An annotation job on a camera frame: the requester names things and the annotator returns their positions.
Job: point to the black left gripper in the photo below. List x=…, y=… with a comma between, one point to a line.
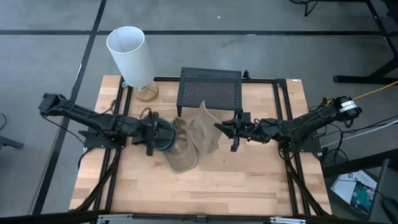
x=150, y=133

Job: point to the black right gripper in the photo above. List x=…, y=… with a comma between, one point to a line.
x=245, y=129

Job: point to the dark green bucket hat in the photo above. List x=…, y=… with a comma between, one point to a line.
x=166, y=135

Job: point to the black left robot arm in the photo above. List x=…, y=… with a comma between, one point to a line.
x=93, y=119

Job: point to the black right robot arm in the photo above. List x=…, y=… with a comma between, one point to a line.
x=298, y=124

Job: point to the black perforated metal shelf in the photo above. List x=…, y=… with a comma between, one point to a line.
x=208, y=93

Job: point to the white paper sheets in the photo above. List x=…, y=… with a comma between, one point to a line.
x=345, y=186

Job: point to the black chair base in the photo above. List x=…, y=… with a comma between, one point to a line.
x=306, y=6

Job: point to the green circuit board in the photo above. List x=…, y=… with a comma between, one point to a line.
x=362, y=197

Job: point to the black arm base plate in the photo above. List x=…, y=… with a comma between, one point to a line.
x=102, y=141
x=308, y=146

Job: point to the black aluminium table frame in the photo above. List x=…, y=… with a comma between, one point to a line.
x=264, y=80

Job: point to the black desk frame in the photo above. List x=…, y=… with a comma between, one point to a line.
x=379, y=70

